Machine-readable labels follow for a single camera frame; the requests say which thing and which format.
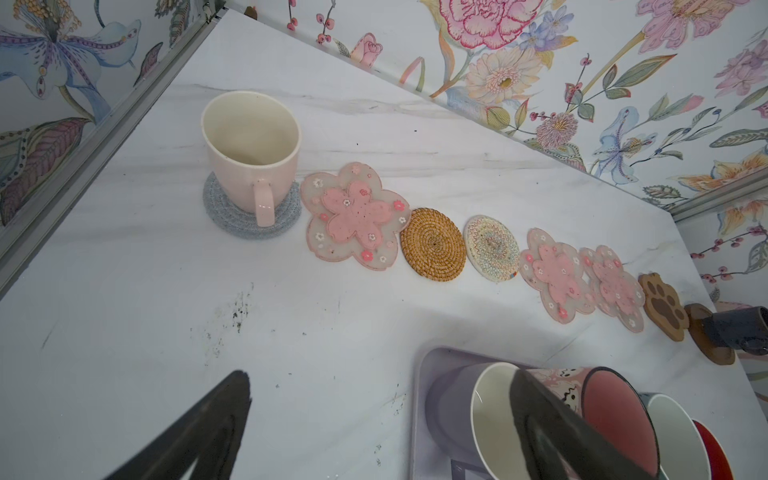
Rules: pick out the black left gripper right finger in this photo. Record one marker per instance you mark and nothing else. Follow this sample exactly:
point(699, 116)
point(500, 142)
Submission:
point(551, 434)

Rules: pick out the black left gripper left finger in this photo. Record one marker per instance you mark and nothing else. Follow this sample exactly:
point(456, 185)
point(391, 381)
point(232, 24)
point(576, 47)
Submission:
point(203, 443)

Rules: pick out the cream mug purple handle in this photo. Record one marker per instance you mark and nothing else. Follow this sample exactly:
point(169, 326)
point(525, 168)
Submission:
point(492, 428)

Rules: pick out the red inside white mug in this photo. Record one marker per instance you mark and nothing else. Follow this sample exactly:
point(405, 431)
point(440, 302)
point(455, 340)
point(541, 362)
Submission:
point(719, 464)

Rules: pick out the brown wooden round coaster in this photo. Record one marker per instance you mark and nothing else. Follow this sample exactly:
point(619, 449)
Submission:
point(720, 355)

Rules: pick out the colourful patterned round coaster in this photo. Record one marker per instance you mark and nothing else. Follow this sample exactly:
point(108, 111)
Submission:
point(491, 248)

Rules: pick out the grey round coaster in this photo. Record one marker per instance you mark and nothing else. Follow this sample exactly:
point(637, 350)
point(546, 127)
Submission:
point(237, 222)

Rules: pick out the dark navy small mug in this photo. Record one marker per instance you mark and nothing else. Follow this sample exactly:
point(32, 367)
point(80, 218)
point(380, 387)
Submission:
point(741, 329)

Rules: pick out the woven tan round coaster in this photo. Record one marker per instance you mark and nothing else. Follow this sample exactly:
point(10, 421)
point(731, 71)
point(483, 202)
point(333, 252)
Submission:
point(433, 246)

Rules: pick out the cream mug pink handle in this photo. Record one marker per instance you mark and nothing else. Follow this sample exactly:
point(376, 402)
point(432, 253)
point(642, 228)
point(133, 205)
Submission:
point(253, 144)

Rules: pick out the cork paw coaster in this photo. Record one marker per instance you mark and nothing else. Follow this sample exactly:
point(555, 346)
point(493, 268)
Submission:
point(663, 306)

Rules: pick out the lilac tray mat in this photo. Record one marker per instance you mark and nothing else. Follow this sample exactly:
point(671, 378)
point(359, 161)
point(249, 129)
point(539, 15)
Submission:
point(434, 455)

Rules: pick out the white mug blue handle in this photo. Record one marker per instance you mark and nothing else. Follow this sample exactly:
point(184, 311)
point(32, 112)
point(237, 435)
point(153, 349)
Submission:
point(682, 452)

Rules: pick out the aluminium corner post right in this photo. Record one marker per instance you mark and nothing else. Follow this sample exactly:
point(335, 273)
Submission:
point(714, 200)

